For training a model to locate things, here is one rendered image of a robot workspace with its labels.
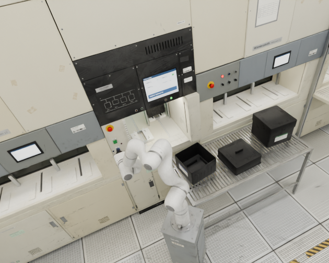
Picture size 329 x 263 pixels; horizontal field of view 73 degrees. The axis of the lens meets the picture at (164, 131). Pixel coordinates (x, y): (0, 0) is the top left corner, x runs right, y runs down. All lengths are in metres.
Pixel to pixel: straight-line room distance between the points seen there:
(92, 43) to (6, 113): 0.74
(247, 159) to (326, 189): 1.34
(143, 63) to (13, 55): 0.81
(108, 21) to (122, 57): 0.24
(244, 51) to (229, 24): 0.32
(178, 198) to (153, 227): 1.30
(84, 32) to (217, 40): 1.01
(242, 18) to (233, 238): 2.10
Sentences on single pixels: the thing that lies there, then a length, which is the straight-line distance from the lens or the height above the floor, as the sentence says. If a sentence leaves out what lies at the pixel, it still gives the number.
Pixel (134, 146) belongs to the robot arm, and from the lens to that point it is 1.34.
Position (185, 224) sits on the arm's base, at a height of 0.80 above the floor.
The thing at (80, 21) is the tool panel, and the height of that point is 2.16.
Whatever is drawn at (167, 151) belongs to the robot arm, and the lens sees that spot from 1.33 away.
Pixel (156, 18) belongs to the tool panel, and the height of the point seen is 2.07.
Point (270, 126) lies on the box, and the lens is 2.28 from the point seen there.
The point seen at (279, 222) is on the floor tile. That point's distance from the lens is 2.85.
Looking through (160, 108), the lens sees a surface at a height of 1.00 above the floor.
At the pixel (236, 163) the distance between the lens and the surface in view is 2.10.
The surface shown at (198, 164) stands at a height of 0.77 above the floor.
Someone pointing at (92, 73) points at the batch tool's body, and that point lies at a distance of 1.66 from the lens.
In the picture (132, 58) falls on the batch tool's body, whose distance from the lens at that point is 1.68.
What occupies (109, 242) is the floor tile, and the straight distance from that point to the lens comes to 2.85.
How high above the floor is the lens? 2.44
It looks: 40 degrees down
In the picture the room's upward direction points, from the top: 11 degrees counter-clockwise
